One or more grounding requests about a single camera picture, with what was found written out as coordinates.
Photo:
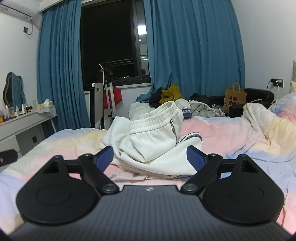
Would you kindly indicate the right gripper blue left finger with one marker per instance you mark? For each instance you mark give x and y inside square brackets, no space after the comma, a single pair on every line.
[93,167]

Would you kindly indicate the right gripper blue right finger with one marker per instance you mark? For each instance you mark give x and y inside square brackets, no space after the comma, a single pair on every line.
[206,167]

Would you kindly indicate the white pants with logo stripe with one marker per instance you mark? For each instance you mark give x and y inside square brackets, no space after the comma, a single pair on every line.
[152,144]

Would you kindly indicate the grey clothes pile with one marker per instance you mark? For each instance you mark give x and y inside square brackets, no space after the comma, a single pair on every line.
[195,108]

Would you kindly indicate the black white exercise bike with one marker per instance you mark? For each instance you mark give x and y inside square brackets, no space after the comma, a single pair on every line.
[102,100]

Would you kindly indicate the pastel rainbow bed duvet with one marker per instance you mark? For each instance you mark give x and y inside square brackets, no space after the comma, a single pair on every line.
[267,135]

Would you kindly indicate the red cloth on bike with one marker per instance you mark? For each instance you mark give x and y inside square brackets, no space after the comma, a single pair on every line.
[117,97]

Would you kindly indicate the brown paper bag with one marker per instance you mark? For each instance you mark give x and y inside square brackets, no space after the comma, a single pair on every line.
[234,95]

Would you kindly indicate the mustard yellow garment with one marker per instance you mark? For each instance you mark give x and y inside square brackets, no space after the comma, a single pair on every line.
[171,94]

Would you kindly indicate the tissue box on table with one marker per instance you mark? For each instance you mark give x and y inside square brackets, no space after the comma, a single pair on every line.
[45,104]

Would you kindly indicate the white dressing table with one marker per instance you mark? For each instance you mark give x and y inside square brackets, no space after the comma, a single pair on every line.
[25,132]

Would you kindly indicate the left blue curtain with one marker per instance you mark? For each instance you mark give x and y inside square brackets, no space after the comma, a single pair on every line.
[59,74]

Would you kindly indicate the blue curtain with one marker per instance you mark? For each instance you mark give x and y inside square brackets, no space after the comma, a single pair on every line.
[59,74]
[194,44]

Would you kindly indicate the black armchair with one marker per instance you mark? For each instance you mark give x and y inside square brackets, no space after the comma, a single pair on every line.
[264,97]

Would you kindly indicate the right blue curtain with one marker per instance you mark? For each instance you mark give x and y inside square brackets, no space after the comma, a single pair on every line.
[194,44]

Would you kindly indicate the dark window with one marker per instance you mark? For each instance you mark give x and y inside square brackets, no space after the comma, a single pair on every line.
[113,39]

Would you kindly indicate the white air conditioner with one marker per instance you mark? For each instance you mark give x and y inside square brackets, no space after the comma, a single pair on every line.
[21,9]

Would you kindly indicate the wavy frame mirror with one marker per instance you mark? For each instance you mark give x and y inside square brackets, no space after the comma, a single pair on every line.
[13,94]

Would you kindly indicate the wall power socket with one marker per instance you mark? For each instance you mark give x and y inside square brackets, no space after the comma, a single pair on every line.
[277,82]

